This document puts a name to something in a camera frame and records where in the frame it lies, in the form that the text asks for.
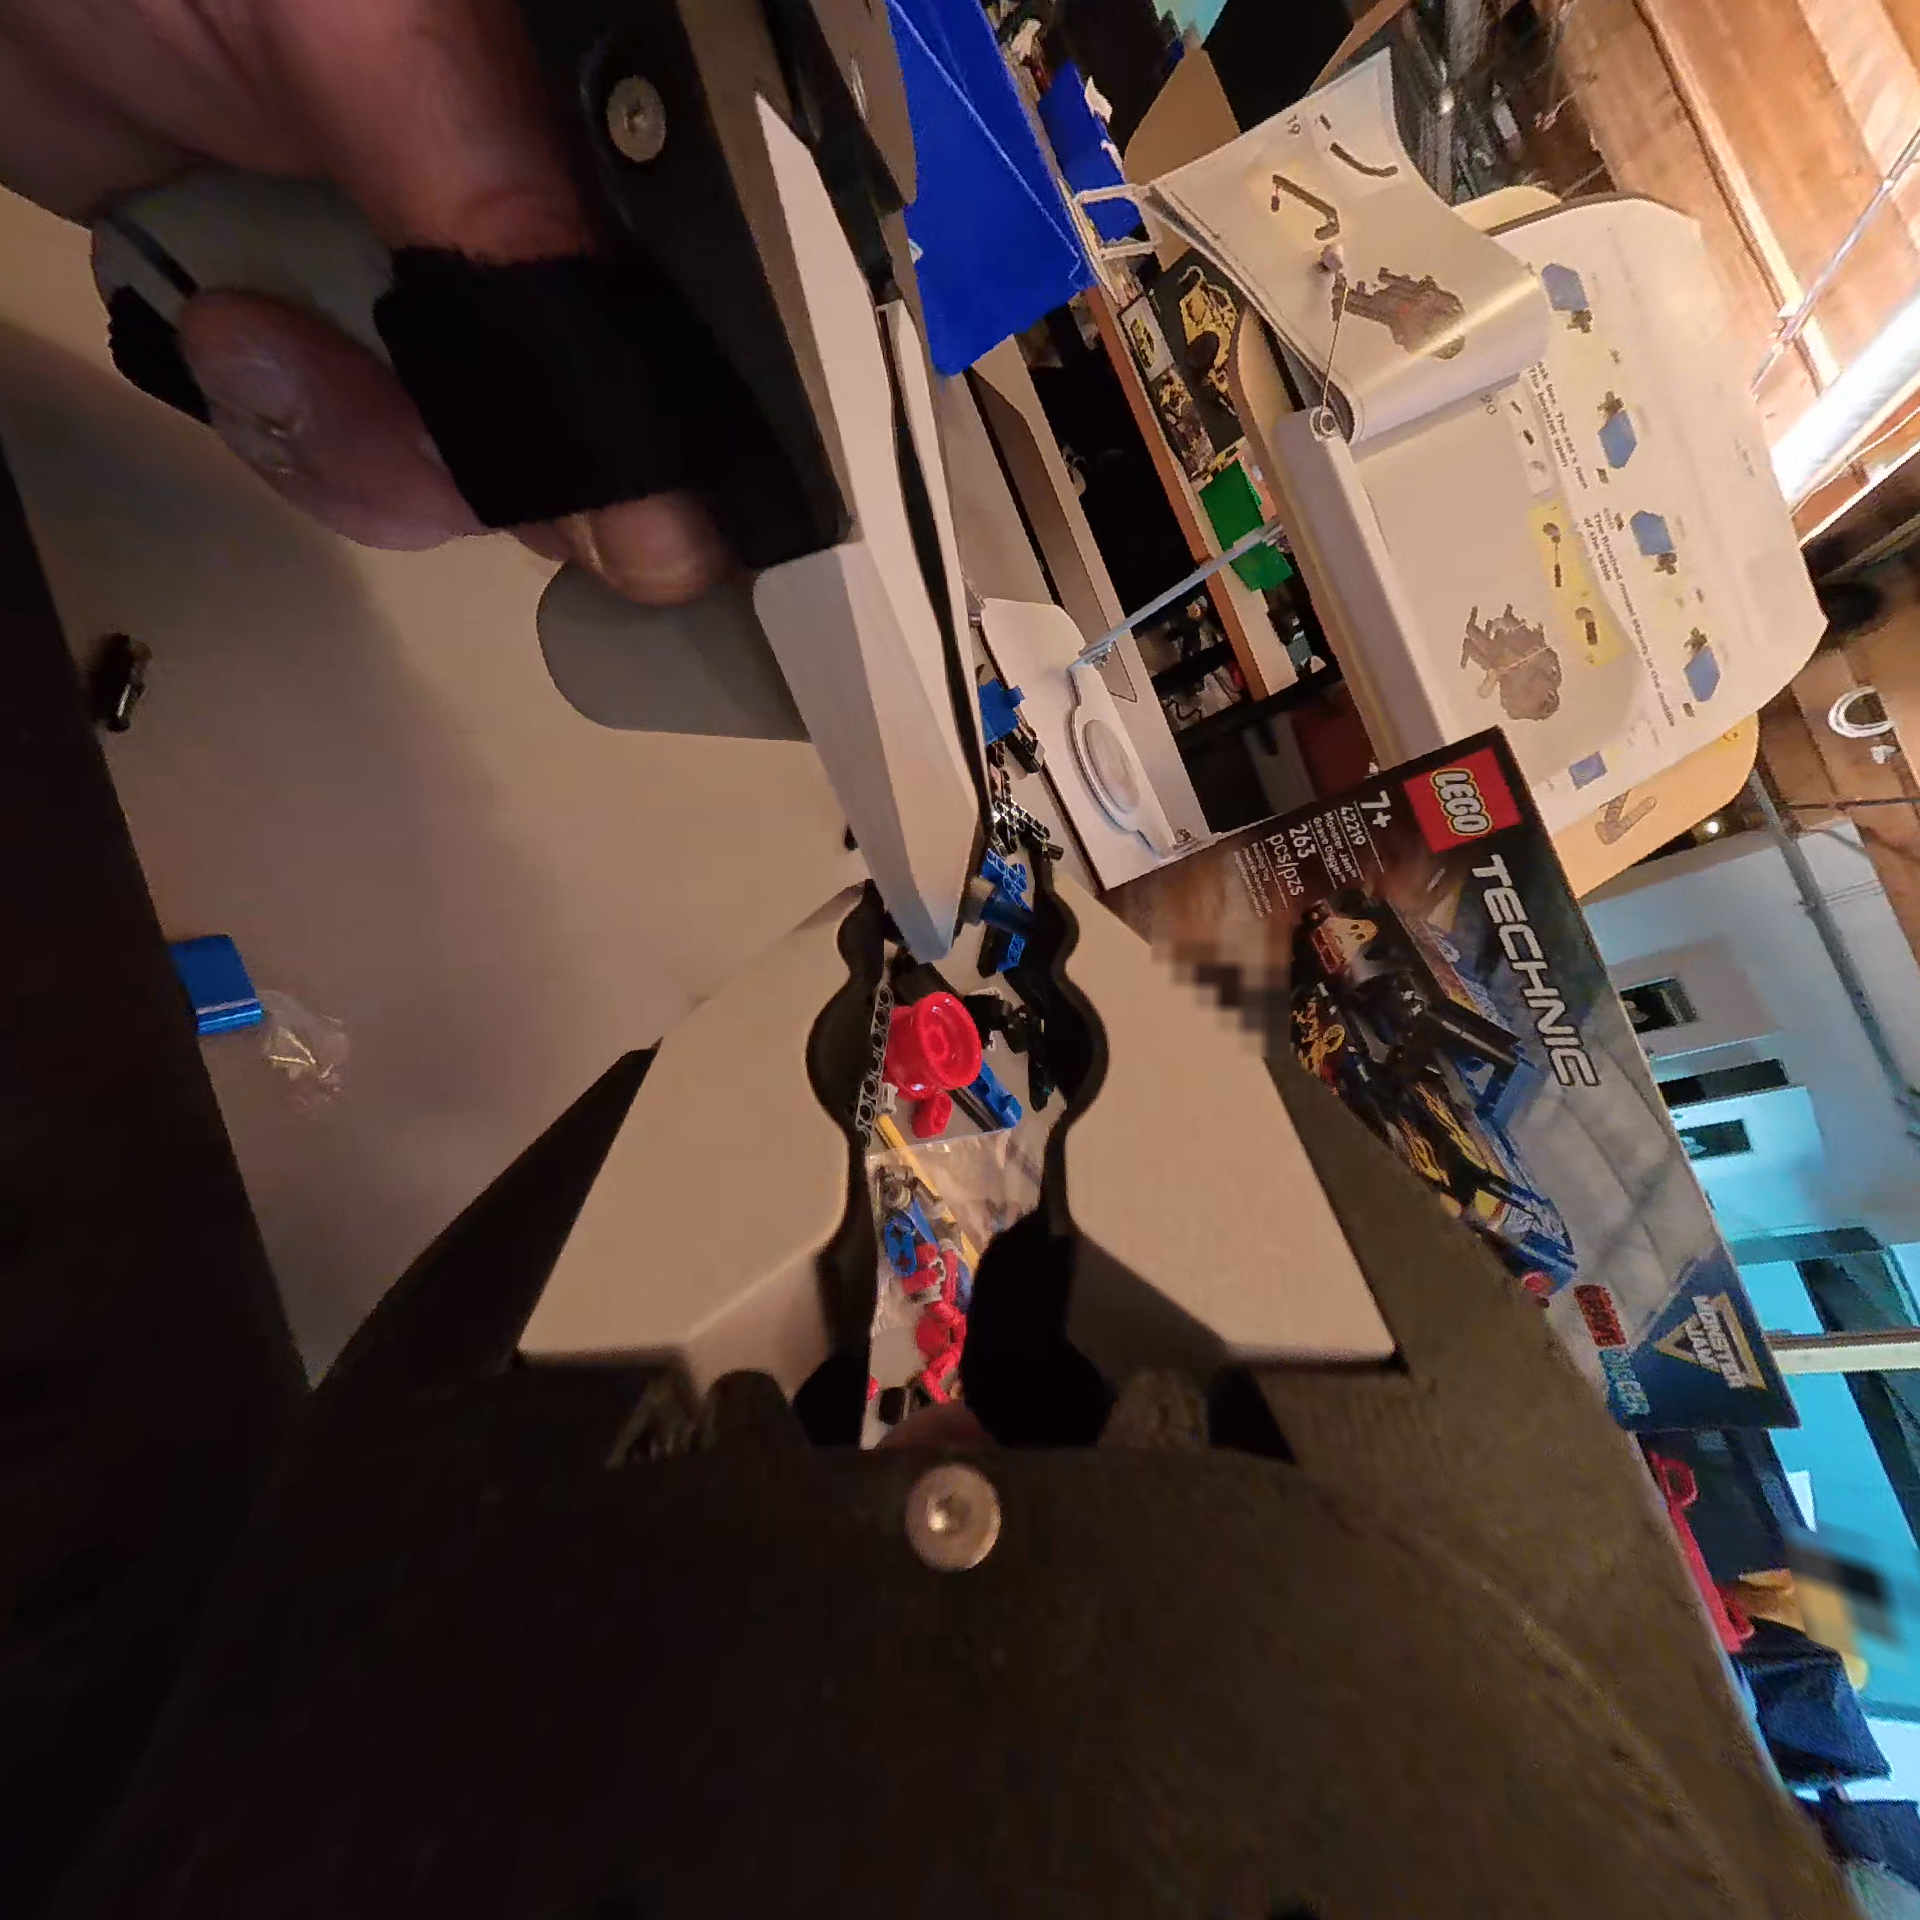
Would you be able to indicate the blue toy block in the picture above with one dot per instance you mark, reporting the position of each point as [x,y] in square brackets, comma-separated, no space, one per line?
[214,983]

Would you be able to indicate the clear bag of small parts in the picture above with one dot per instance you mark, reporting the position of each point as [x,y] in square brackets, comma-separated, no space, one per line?
[961,1170]

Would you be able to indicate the black dimpled mat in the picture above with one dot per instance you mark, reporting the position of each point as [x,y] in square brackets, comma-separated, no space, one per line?
[91,1051]

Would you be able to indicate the small clear plastic bag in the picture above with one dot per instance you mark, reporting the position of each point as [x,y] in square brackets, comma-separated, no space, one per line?
[299,1051]

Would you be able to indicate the black toy axle pin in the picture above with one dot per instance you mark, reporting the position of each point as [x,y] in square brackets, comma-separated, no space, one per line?
[120,683]

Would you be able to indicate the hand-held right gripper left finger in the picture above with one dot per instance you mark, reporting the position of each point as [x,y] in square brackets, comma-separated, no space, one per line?
[706,1202]

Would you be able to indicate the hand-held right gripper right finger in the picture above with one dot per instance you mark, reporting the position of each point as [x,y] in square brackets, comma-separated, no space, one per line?
[1202,1202]

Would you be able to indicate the printed toy truck box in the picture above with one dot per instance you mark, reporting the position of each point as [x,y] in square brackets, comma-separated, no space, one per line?
[1500,1051]

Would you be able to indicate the small blue storage bin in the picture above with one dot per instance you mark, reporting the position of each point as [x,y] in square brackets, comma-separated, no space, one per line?
[1080,135]

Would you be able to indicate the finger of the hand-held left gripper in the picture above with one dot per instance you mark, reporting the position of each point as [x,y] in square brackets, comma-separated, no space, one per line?
[886,720]
[932,465]

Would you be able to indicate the red toy wheel rim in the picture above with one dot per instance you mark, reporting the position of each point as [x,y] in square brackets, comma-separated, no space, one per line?
[929,1043]

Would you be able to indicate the pile of black toy beams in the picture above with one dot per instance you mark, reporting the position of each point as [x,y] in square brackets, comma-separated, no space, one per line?
[1037,822]

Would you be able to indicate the blue angled toy beam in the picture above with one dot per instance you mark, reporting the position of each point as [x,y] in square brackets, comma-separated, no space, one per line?
[1006,908]

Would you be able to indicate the yellow vehicle toy box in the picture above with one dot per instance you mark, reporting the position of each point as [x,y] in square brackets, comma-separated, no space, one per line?
[1185,360]

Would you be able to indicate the green storage bin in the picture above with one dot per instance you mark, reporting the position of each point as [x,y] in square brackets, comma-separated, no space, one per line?
[1244,525]

